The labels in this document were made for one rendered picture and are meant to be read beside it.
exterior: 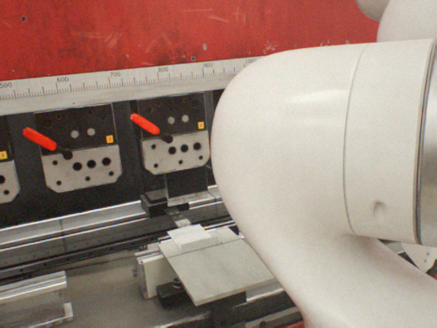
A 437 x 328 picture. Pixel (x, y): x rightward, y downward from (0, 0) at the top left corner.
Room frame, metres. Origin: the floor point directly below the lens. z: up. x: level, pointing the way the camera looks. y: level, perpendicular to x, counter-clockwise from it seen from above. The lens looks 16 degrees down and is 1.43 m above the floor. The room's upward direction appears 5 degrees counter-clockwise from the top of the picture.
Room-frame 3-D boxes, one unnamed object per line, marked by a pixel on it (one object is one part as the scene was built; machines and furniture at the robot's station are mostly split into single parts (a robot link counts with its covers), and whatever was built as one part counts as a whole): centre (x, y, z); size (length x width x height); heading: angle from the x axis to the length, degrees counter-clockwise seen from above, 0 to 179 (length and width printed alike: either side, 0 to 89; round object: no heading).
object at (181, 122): (0.94, 0.09, 1.26); 0.15 x 0.09 x 0.17; 111
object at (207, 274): (0.81, 0.02, 1.00); 0.26 x 0.18 x 0.01; 21
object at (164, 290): (0.91, 0.01, 0.89); 0.30 x 0.05 x 0.03; 111
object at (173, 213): (1.10, 0.13, 1.01); 0.26 x 0.12 x 0.05; 21
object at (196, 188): (0.95, 0.07, 1.13); 0.10 x 0.02 x 0.10; 111
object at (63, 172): (0.87, 0.28, 1.26); 0.15 x 0.09 x 0.17; 111
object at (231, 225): (0.96, 0.05, 0.99); 0.20 x 0.03 x 0.03; 111
